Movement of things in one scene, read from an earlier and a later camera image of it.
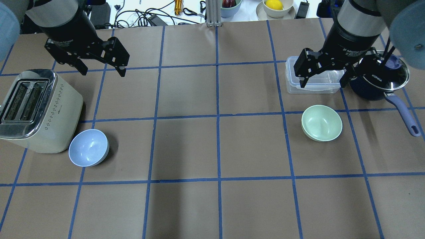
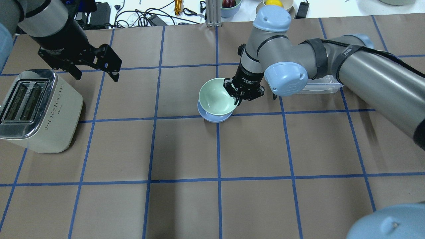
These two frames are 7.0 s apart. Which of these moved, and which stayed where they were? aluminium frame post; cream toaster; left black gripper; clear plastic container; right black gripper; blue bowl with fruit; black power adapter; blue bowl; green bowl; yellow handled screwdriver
Moved: blue bowl; green bowl; right black gripper; left black gripper
Stayed: black power adapter; blue bowl with fruit; cream toaster; aluminium frame post; clear plastic container; yellow handled screwdriver
